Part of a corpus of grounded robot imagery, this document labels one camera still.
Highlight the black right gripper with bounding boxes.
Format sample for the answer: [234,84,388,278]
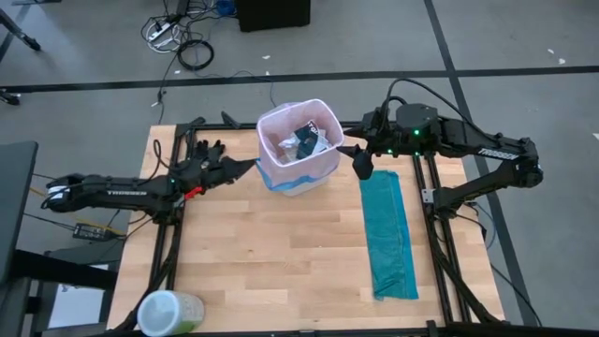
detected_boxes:
[335,109,402,160]

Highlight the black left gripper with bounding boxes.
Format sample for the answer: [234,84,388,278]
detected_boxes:
[167,154,258,198]

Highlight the black printed card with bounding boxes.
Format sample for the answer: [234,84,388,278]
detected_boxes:
[294,120,329,161]

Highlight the pink bag with blue drawstring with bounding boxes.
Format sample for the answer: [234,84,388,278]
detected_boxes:
[255,98,346,192]

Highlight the white plastic bag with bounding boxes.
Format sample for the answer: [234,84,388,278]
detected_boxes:
[277,132,301,164]

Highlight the white plastic trash bin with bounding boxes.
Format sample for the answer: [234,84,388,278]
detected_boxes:
[256,98,346,198]

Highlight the teal trash bag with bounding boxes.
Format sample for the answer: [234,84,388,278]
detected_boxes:
[358,169,420,302]

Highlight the black spring clamp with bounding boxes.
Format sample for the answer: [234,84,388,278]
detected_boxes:
[220,110,241,130]

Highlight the black box on floor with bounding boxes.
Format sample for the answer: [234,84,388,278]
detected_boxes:
[235,0,312,34]

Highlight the white power strip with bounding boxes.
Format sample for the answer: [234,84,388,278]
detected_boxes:
[147,21,175,44]

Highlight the white cylindrical wipes canister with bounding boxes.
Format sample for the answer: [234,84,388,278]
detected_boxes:
[136,289,206,337]

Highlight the white board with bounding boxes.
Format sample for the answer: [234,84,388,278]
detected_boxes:
[46,282,112,330]

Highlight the black caster foot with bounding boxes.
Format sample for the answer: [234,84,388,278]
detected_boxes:
[0,88,22,107]

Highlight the black chair leg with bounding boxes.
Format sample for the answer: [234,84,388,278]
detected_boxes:
[0,7,42,52]

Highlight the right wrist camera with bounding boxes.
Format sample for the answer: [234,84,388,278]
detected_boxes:
[351,150,375,182]

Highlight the black aluminium table frame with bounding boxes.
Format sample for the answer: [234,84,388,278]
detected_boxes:
[106,116,509,337]

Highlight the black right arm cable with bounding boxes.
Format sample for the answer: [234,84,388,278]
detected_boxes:
[377,77,476,130]

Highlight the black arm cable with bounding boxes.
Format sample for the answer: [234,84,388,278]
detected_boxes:
[152,138,197,179]
[377,77,476,130]

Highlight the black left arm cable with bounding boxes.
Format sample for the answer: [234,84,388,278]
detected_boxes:
[152,138,197,179]

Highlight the coiled black cable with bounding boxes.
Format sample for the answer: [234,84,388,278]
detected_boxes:
[176,38,216,73]

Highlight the yellow cable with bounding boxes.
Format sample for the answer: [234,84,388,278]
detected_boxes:
[29,186,128,236]

